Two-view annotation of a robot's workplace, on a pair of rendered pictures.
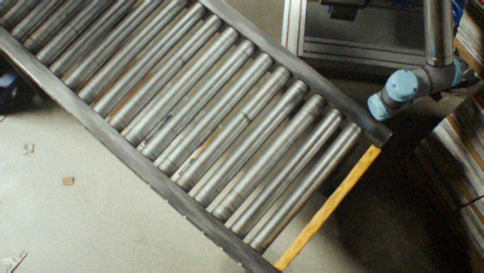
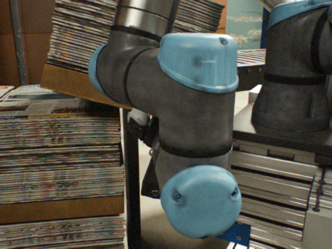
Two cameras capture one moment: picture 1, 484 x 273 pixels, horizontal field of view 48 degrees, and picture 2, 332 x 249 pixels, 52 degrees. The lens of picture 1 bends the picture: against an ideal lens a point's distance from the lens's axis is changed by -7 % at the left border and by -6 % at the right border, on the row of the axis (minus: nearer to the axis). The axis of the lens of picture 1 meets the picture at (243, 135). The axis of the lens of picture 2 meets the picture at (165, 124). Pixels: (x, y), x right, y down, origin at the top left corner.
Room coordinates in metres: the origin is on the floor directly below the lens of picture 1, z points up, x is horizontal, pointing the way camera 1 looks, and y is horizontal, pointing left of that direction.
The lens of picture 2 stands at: (1.13, -1.53, 1.03)
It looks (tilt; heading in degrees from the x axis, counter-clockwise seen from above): 18 degrees down; 114
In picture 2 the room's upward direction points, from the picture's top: straight up
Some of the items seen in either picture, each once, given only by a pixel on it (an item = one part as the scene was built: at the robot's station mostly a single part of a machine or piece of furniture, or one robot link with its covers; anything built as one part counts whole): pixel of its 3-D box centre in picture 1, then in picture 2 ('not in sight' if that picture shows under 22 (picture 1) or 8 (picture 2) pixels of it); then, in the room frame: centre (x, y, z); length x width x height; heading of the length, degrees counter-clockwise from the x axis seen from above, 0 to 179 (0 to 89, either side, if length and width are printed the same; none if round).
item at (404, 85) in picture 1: (405, 86); not in sight; (0.55, -0.42, 0.94); 0.11 x 0.08 x 0.11; 110
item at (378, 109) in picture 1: (390, 101); not in sight; (0.54, -0.40, 0.85); 0.11 x 0.08 x 0.09; 120
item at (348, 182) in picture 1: (329, 207); not in sight; (0.25, -0.23, 0.81); 0.43 x 0.03 x 0.02; 141
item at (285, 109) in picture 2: not in sight; (291, 96); (1.10, -0.82, 0.87); 0.15 x 0.15 x 0.10
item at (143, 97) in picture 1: (166, 72); not in sight; (0.64, 0.23, 0.77); 0.47 x 0.05 x 0.05; 141
